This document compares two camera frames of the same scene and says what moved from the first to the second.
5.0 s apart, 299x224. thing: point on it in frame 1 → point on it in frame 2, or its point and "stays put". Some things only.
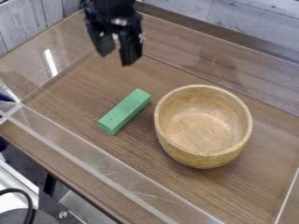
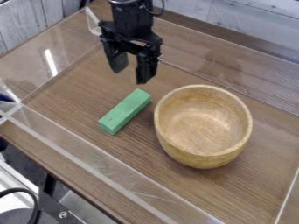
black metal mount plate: [51, 206] stays put
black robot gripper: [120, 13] → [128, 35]
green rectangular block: [132, 104] stays put
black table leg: [49, 186] stays put
